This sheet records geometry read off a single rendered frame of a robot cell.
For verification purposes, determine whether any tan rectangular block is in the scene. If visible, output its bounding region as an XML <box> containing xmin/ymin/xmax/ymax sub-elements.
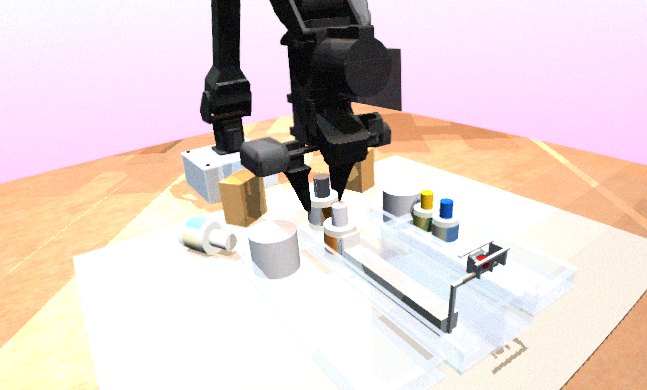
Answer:
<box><xmin>345</xmin><ymin>147</ymin><xmax>375</xmax><ymax>193</ymax></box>
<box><xmin>218</xmin><ymin>169</ymin><xmax>268</xmax><ymax>228</ymax></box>

